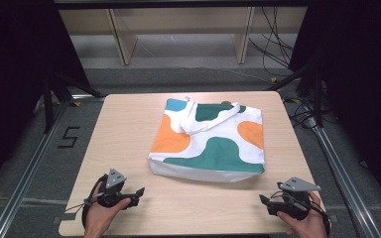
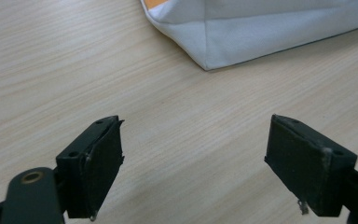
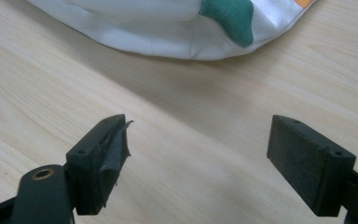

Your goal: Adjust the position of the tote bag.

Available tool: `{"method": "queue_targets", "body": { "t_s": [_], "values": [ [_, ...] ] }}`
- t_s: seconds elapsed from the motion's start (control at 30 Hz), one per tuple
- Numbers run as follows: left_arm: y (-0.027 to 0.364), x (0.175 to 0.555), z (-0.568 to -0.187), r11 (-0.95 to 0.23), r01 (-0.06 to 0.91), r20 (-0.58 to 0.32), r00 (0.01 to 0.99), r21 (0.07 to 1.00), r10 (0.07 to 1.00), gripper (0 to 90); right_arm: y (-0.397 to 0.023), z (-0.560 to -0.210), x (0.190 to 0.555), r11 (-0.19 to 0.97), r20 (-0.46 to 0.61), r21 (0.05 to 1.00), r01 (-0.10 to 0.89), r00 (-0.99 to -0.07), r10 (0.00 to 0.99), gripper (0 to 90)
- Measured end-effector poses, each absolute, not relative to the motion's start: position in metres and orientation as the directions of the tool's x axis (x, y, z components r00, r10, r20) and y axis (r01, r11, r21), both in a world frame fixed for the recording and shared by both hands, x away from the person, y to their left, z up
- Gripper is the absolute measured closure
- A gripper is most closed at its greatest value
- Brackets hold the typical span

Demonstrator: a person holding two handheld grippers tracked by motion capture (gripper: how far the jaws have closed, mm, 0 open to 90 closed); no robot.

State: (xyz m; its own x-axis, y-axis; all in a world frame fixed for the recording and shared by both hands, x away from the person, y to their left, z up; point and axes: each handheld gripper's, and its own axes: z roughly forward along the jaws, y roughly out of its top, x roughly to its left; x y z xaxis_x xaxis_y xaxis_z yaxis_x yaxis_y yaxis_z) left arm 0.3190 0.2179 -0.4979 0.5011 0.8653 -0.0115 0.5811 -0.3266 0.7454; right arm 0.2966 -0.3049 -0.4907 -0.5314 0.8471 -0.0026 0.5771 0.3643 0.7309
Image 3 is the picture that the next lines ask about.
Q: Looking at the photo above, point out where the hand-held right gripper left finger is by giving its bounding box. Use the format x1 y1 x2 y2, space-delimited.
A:
65 113 134 217

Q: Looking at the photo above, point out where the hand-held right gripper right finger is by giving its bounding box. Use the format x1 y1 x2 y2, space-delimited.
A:
266 114 357 217

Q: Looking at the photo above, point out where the white fabric bag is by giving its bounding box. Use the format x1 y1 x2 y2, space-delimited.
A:
26 0 319 62

